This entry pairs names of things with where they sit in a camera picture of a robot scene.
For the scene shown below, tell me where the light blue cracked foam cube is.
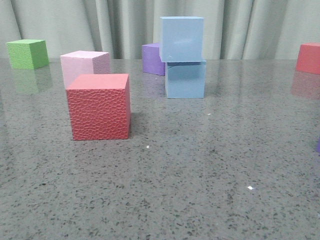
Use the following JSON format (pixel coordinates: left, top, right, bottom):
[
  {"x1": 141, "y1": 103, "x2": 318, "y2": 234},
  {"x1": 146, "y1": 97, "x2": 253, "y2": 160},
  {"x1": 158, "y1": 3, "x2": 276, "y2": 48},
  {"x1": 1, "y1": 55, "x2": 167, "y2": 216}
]
[{"x1": 165, "y1": 60, "x2": 206, "y2": 99}]

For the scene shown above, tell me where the red foam cube far right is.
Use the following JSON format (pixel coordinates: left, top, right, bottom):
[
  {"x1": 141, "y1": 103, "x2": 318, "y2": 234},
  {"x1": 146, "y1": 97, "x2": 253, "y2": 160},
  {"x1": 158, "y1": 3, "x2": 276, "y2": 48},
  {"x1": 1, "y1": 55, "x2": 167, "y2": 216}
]
[{"x1": 295, "y1": 42, "x2": 320, "y2": 75}]

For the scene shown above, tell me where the green foam cube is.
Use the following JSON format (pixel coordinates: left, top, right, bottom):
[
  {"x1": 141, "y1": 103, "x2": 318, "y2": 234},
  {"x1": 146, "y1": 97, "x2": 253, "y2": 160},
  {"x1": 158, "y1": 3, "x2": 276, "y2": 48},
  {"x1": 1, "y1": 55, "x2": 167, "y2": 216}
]
[{"x1": 6, "y1": 39, "x2": 49, "y2": 70}]

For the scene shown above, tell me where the pink foam cube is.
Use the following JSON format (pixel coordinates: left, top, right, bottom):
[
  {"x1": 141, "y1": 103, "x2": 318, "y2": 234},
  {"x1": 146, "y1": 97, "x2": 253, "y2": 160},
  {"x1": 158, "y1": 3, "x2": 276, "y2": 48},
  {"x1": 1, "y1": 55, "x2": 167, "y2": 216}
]
[{"x1": 60, "y1": 50, "x2": 111, "y2": 88}]

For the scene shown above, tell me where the purple foam cube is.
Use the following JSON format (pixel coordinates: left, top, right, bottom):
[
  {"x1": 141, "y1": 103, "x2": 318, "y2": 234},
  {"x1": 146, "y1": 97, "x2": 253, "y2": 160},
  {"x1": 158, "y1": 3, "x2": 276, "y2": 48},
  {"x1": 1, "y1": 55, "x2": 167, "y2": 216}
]
[{"x1": 141, "y1": 43, "x2": 165, "y2": 76}]

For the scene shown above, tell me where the purple foam cube right edge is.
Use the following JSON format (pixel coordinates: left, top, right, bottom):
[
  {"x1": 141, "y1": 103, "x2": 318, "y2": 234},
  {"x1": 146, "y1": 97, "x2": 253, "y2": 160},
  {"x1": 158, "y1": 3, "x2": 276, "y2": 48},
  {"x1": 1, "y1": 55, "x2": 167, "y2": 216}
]
[{"x1": 316, "y1": 138, "x2": 320, "y2": 153}]

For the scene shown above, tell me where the grey-green curtain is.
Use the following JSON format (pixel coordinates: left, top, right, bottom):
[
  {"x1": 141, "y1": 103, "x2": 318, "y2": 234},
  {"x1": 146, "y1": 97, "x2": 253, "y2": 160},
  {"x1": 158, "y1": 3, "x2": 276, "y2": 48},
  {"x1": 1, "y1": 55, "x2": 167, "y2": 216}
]
[{"x1": 0, "y1": 0, "x2": 320, "y2": 60}]

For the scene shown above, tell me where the red textured foam cube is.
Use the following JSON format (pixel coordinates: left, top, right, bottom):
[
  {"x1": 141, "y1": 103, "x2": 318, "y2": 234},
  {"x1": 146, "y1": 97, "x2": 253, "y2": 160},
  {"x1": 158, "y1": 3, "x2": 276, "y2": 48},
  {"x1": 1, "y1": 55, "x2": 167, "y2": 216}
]
[{"x1": 66, "y1": 73, "x2": 131, "y2": 141}]

